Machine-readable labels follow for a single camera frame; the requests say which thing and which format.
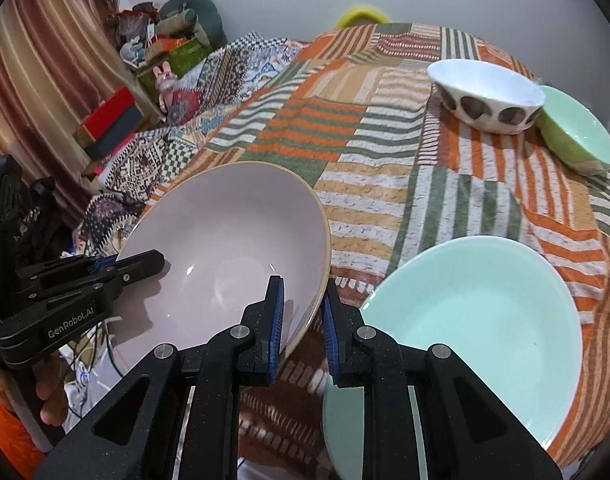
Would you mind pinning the striped brown curtain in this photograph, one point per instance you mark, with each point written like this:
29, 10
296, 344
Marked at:
35, 85

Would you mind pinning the orange cloth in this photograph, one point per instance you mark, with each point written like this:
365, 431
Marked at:
7, 425

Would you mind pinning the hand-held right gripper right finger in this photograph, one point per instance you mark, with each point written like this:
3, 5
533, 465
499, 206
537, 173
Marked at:
330, 342

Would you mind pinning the patterned patchwork quilt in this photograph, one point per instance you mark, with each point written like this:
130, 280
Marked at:
225, 75

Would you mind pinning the white bowl with brown spots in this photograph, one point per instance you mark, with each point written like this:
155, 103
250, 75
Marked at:
485, 82

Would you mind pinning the red box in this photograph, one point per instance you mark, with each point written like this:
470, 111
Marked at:
110, 110

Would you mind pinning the mint green plate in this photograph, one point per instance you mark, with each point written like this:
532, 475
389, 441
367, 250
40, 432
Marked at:
485, 320

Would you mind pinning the light green bowl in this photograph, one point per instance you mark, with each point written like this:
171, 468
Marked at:
580, 130

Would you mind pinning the person's left hand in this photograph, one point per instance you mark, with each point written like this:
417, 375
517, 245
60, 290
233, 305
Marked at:
51, 382

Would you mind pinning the pink bowl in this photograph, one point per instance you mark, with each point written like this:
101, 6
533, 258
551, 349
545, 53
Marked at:
225, 230

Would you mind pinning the small white plush toy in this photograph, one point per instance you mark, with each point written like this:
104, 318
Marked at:
131, 51

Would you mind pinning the green storage box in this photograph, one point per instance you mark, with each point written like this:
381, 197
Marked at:
185, 57

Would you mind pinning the dark red bag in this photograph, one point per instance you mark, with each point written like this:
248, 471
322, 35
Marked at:
130, 22

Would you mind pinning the pink bunny toy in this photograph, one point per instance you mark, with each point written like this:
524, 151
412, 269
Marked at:
164, 76

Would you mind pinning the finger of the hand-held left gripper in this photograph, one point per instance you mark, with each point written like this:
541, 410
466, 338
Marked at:
145, 262
104, 263

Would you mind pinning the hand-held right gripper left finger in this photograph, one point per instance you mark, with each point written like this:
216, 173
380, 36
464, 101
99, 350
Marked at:
274, 330

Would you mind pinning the striped orange patchwork blanket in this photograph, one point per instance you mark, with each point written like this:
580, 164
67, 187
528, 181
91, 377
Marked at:
385, 160

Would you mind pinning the yellow foam arch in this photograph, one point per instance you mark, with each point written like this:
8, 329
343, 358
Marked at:
357, 10

